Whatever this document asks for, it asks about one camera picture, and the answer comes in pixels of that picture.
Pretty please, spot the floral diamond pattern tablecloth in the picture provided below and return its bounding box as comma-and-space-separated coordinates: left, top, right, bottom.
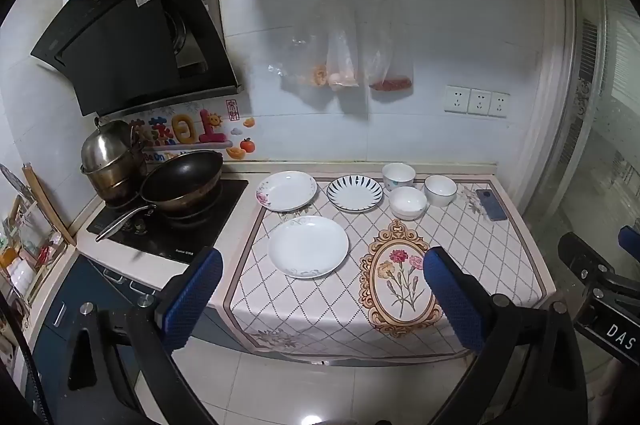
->
220, 172, 558, 363

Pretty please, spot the clear plastic bag with chillies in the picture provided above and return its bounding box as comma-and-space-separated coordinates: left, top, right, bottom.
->
367, 0, 415, 94

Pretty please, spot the white plate with floral rim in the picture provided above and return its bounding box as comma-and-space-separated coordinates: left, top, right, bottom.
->
256, 171, 318, 212

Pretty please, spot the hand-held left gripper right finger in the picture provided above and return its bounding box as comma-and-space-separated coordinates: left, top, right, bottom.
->
422, 246, 588, 425

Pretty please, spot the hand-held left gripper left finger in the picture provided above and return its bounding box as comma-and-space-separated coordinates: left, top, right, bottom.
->
50, 246, 224, 425

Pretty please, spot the blue base cabinet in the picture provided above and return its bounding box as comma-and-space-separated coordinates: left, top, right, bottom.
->
25, 252, 243, 406

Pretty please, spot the wire kitchen rack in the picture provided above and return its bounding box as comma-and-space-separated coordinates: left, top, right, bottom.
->
0, 192, 69, 308

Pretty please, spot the black wok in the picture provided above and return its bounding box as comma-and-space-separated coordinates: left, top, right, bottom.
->
95, 150, 224, 242

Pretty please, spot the white bowl with coloured dots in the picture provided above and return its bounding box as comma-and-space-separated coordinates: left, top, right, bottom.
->
382, 162, 417, 194

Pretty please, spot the clear plastic bag with eggs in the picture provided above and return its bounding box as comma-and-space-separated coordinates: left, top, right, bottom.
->
325, 0, 362, 92

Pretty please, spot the black glass cooktop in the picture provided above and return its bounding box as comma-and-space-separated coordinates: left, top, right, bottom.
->
86, 177, 249, 262

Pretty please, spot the black range hood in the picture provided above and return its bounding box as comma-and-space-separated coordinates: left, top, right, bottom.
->
30, 0, 246, 118

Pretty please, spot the stainless steel steamer pot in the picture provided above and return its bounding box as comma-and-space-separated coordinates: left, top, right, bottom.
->
80, 117, 149, 206

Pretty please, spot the white wall socket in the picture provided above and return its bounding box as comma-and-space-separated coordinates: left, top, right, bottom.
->
444, 85, 471, 114
468, 88, 493, 116
489, 91, 511, 118

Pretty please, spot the colourful wall sticker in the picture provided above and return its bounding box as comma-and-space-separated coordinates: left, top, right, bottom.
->
127, 100, 258, 163

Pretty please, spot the white bowl with dark rim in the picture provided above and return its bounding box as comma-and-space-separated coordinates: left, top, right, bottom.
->
424, 175, 458, 208
389, 186, 428, 222

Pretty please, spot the plain white plate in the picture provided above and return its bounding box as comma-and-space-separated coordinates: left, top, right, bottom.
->
267, 215, 350, 279

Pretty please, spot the white plate with blue stripes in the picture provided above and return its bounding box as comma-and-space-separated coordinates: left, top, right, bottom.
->
326, 175, 384, 212

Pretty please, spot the blue smartphone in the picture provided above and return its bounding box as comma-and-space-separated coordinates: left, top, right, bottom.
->
475, 189, 509, 222

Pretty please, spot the wooden cutting board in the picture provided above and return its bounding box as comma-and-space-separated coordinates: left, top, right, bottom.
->
22, 162, 77, 247

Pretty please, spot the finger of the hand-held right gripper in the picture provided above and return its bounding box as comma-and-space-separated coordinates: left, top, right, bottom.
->
618, 225, 640, 252
557, 232, 617, 288

